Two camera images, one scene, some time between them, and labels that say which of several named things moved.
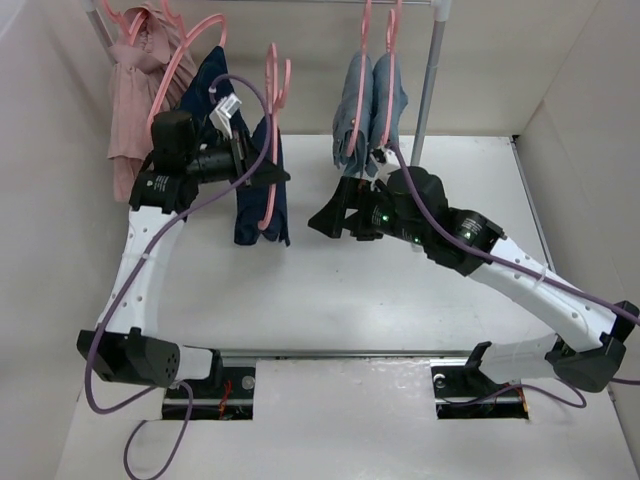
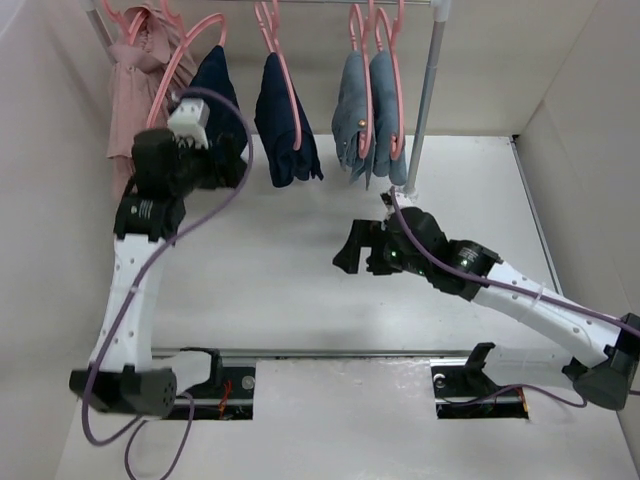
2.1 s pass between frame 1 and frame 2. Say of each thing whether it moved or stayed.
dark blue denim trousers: moved
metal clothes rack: stayed
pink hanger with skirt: stayed
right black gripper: moved
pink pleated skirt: stayed
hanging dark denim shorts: stayed
